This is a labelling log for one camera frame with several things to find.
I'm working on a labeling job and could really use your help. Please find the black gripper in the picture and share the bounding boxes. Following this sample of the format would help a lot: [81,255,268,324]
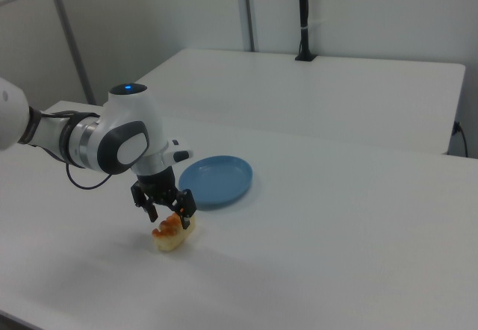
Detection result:
[130,166,198,231]

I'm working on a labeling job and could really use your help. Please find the braided bread with orange glaze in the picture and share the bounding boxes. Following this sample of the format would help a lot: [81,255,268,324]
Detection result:
[150,212,198,253]

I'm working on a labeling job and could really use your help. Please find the blue round plate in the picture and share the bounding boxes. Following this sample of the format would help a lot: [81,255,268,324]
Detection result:
[178,155,254,211]

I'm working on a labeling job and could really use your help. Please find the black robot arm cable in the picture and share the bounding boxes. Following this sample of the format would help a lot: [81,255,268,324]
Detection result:
[66,162,114,190]

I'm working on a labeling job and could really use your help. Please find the grey metal partition post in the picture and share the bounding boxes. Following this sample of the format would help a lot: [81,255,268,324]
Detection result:
[43,0,96,105]
[241,0,259,52]

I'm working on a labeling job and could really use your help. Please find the black camera stand pole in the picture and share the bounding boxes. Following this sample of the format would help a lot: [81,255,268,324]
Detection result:
[294,0,318,63]

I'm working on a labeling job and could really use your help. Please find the black wall cable with plug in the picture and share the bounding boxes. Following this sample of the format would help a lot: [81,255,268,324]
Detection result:
[452,120,469,158]

